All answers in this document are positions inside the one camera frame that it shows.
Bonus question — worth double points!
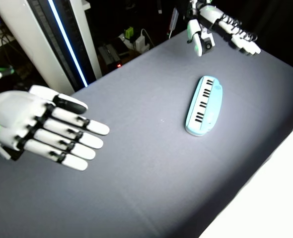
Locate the black box with red light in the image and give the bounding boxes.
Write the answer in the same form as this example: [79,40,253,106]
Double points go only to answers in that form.
[97,44,123,69]

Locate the green cable at arm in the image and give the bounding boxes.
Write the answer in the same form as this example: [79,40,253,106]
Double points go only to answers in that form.
[0,64,15,75]

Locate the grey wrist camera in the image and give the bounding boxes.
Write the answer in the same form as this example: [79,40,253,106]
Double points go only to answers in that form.
[202,37,216,55]

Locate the white pillar with blue light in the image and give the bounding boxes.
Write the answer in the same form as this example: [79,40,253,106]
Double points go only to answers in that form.
[0,0,102,94]

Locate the light blue toy piano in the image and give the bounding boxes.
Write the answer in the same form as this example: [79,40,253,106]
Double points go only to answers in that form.
[185,75,223,137]

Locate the green yellow plug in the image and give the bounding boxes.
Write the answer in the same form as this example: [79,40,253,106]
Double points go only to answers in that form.
[125,26,135,40]

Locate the white board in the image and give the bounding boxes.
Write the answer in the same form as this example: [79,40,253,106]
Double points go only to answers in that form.
[198,119,293,238]

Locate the grey table cloth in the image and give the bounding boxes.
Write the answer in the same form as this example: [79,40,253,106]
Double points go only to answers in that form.
[0,24,293,238]

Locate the white power adapter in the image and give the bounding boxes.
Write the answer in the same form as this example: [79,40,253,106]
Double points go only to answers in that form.
[133,28,151,52]

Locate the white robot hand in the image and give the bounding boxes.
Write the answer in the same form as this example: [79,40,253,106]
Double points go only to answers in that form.
[0,85,110,171]
[187,6,261,57]

